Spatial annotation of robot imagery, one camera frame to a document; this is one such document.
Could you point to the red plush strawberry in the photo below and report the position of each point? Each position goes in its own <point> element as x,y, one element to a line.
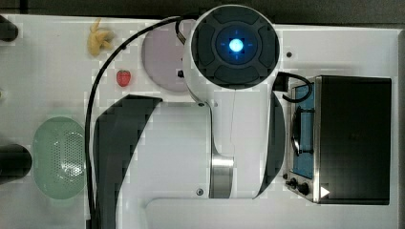
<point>123,78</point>

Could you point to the lilac round plate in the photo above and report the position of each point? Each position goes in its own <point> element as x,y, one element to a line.
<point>161,56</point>

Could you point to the silver toaster oven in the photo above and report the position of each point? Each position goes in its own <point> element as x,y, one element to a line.
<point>339,147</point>

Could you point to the yellow plush banana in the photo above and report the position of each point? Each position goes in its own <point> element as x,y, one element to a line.
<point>98,39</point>

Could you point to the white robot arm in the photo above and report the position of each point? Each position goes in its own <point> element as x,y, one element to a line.
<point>228,141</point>

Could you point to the green plastic strainer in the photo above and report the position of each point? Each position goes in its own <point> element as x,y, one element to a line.
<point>58,158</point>

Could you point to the black cooking pot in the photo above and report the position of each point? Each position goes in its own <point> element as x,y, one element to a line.
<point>15,162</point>

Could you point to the black cylinder top left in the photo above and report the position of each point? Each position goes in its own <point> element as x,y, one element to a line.
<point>8,31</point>

